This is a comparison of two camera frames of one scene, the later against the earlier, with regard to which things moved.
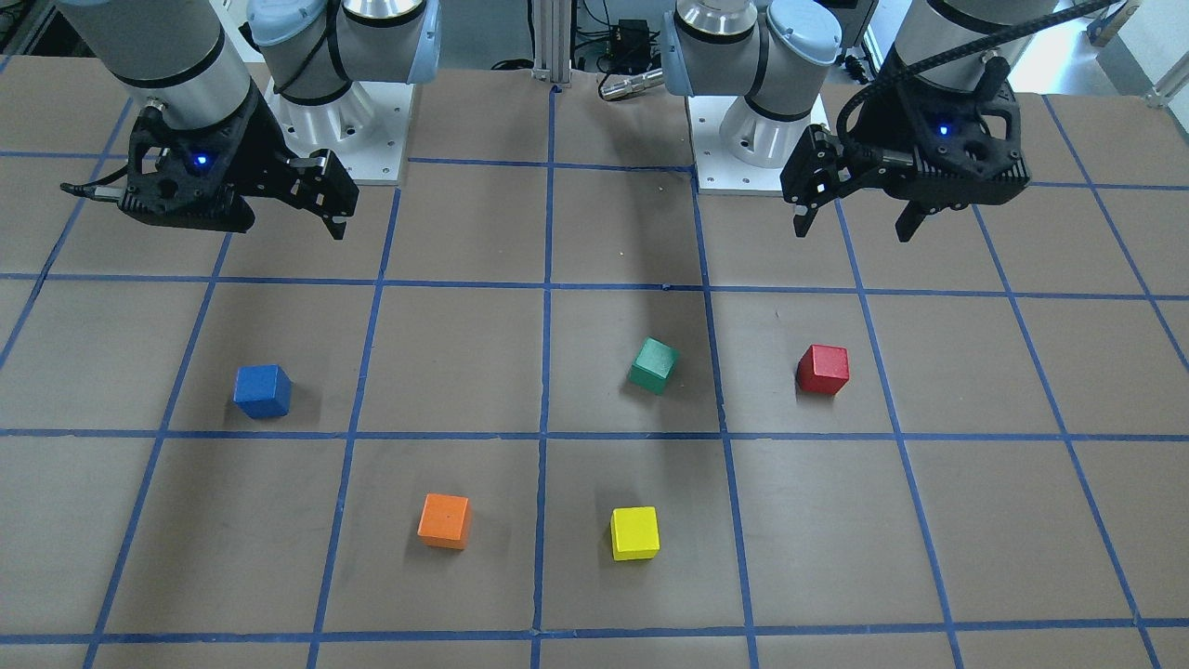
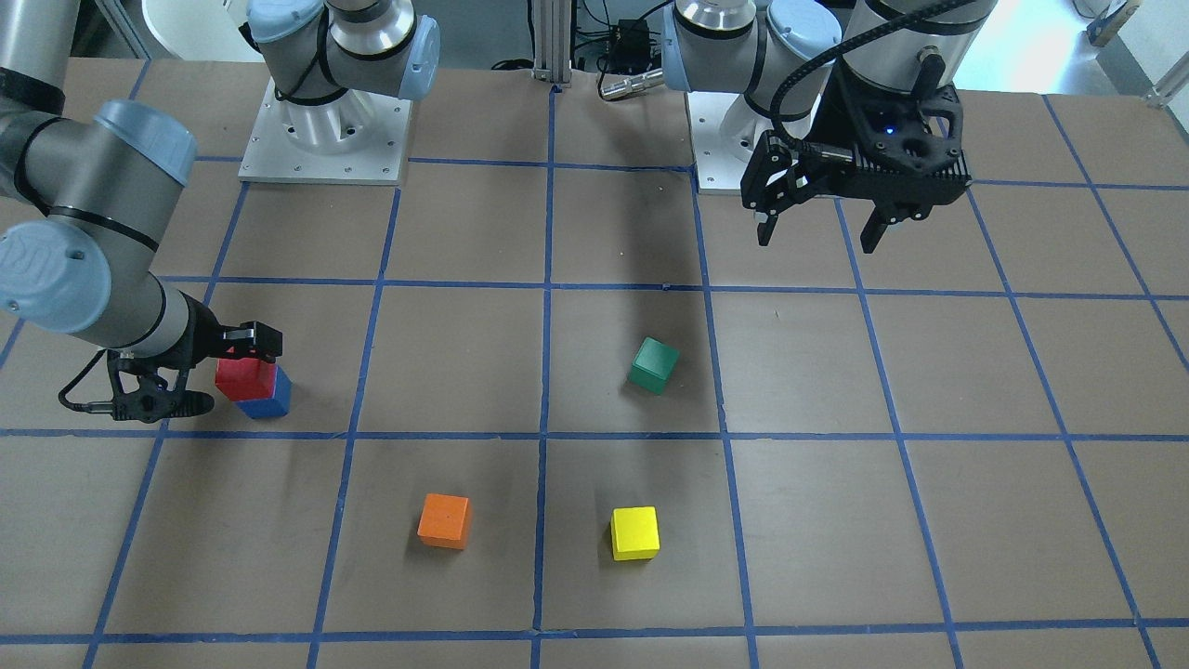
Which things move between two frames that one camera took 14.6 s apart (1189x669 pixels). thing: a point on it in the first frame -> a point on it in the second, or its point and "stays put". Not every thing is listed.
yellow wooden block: x=634 y=533 stays put
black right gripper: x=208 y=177 -> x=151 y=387
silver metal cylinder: x=633 y=85 stays put
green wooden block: x=653 y=365 stays put
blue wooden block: x=263 y=391 stays put
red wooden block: x=823 y=369 -> x=245 y=379
